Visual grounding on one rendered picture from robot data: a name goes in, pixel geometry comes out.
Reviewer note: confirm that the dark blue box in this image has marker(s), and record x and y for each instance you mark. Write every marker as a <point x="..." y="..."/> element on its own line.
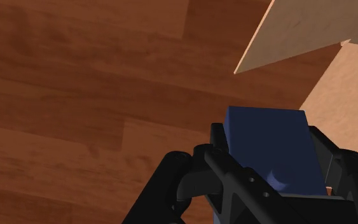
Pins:
<point x="268" y="145"/>

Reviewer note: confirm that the light wooden table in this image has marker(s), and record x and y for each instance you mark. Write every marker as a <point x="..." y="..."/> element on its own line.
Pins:
<point x="309" y="28"/>

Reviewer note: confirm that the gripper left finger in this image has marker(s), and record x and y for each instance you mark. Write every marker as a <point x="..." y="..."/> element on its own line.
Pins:
<point x="228" y="183"/>

